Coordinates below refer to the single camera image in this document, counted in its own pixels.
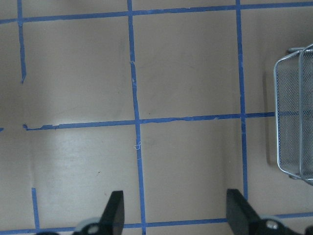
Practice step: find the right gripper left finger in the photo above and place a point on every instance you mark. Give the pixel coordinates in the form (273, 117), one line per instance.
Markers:
(111, 221)

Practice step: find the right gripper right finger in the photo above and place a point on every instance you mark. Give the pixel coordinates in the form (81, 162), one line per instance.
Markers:
(244, 220)

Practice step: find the wire mesh shelf basket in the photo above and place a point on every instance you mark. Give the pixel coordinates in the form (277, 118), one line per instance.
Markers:
(293, 84)

